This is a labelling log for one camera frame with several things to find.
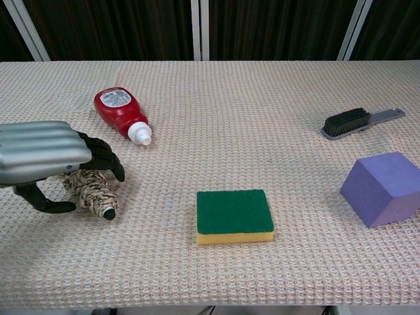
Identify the red bottle with white cap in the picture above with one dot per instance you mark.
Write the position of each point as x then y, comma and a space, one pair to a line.
119, 110

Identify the white metal frame post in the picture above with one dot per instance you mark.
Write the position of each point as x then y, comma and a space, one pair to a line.
354, 29
200, 29
26, 29

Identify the twine spool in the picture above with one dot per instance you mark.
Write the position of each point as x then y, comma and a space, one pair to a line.
93, 191

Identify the green and yellow sponge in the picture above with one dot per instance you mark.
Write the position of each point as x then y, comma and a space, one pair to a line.
233, 215

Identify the grey brush with black bristles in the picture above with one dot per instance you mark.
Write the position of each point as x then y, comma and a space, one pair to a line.
349, 123

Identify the purple foam block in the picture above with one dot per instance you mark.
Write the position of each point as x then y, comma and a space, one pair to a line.
382, 187

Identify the beige waffle-weave tablecloth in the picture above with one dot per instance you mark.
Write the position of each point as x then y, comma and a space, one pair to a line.
210, 269

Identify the silver and black left robot hand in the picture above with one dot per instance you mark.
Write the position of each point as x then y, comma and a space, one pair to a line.
39, 149

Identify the dark curtain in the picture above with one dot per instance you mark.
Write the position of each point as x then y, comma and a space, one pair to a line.
115, 29

